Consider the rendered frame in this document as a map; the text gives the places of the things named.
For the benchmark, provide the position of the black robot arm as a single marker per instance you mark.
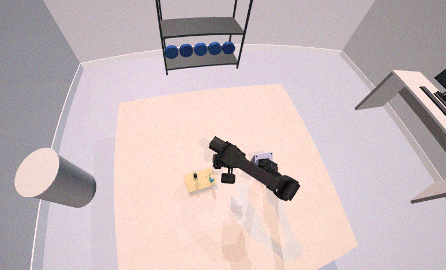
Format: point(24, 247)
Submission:
point(266, 172)

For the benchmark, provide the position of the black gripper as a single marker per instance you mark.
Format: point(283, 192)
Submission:
point(228, 178)

